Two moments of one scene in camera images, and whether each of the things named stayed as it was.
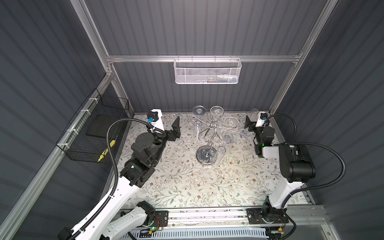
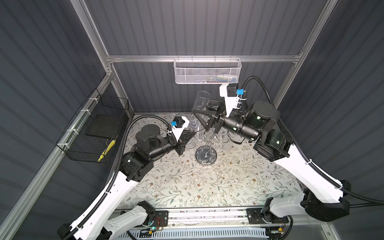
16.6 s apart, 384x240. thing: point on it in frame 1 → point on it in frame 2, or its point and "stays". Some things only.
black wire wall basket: (85, 139) stays
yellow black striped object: (111, 144) stays
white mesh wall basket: (207, 71) stays
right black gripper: (253, 127) → (217, 120)
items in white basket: (219, 79) stays
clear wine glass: (228, 137) → (202, 99)
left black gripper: (170, 135) → (180, 144)
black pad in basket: (101, 124) stays
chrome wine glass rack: (207, 154) stays
